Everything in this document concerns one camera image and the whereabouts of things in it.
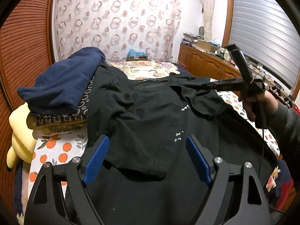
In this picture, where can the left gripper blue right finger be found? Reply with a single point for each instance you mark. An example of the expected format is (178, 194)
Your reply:
(201, 158)

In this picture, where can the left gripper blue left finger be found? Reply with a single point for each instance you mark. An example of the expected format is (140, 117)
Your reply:
(93, 158)

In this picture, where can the black printed t-shirt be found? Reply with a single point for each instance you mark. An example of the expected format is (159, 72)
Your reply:
(147, 176)

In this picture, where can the person's grey sleeved forearm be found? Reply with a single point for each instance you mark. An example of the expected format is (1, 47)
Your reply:
(284, 124)

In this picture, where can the person's right hand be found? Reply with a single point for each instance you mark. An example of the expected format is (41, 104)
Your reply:
(265, 100)

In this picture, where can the orange fruit print bedsheet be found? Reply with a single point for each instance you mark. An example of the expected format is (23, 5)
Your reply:
(58, 150)

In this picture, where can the long wooden sideboard cabinet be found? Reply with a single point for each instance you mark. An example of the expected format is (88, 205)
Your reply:
(201, 64)

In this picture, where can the open cardboard box on cabinet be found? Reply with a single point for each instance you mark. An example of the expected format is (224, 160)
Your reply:
(206, 46)

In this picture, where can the grey zebra window blind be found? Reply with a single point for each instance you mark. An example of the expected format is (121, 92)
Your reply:
(263, 31)

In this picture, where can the yellow plush toy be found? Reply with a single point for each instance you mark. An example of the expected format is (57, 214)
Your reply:
(23, 142)

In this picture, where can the stack of folded fabrics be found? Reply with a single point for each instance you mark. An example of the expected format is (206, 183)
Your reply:
(191, 38)

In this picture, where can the folded navy blue garment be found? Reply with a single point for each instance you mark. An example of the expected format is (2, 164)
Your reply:
(61, 87)

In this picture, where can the navy blue mattress cover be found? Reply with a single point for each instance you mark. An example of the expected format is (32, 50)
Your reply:
(279, 185)

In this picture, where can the tied beige side curtain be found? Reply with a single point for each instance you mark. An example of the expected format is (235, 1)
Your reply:
(208, 11)

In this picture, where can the sheer circle-patterned curtain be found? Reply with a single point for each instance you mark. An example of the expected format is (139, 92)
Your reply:
(117, 26)

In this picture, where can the wooden louvered wardrobe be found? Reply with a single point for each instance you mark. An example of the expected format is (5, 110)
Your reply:
(26, 52)

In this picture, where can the folded black ring-patterned garment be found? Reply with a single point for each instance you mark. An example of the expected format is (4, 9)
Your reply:
(57, 123)

